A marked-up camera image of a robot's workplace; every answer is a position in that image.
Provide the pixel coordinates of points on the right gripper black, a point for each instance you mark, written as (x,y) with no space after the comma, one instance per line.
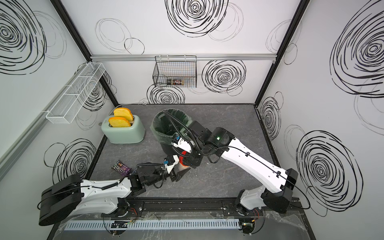
(191,160)

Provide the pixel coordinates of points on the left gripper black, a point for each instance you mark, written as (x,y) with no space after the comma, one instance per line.
(180,174)

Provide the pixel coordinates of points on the red jar lid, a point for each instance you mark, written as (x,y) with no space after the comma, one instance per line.
(185,154)

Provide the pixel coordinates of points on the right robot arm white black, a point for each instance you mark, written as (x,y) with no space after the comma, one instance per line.
(277,184)

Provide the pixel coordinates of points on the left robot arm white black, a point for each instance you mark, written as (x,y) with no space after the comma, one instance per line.
(75,196)

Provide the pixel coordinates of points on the black trash bin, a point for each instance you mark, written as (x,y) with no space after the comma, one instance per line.
(168,141)

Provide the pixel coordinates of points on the purple candy bar wrapper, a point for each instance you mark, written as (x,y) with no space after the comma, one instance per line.
(121,168)

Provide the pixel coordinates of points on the mint green toaster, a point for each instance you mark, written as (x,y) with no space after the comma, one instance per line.
(126,135)

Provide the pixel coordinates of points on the small jar in basket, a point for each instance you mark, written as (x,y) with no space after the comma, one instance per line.
(174,82)

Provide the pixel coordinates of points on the rear toast slice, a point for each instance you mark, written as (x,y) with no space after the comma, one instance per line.
(124,113)

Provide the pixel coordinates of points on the toast slice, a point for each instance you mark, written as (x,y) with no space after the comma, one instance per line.
(119,122)
(124,113)

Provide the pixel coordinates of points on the front toast slice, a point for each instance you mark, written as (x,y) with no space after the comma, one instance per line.
(119,122)

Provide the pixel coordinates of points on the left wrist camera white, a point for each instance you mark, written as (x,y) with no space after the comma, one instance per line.
(170,162)

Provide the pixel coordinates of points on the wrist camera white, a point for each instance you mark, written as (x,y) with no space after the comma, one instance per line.
(170,162)
(179,142)

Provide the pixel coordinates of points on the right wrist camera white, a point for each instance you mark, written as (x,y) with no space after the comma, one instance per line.
(179,142)

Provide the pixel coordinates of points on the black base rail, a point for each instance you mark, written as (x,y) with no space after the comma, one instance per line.
(139,207)

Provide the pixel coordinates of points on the grey slotted cable duct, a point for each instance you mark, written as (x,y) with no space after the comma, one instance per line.
(116,225)

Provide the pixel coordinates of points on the black wire wall basket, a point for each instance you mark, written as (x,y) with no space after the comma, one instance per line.
(184,70)

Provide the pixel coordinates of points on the aluminium wall rail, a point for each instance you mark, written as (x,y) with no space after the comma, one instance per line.
(183,57)

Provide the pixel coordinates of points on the white wire wall shelf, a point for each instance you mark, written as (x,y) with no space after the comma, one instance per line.
(83,92)

